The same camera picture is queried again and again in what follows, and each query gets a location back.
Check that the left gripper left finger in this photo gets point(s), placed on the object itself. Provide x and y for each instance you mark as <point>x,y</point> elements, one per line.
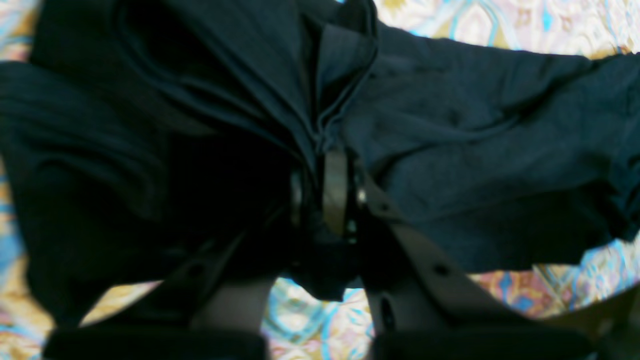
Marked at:
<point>211,308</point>

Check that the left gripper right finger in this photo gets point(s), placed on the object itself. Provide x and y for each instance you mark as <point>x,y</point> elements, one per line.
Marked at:
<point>423,305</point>

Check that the black t-shirt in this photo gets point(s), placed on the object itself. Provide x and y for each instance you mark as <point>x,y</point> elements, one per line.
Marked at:
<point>141,130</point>

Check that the patterned tablecloth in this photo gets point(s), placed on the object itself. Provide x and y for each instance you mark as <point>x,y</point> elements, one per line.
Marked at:
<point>301,328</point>

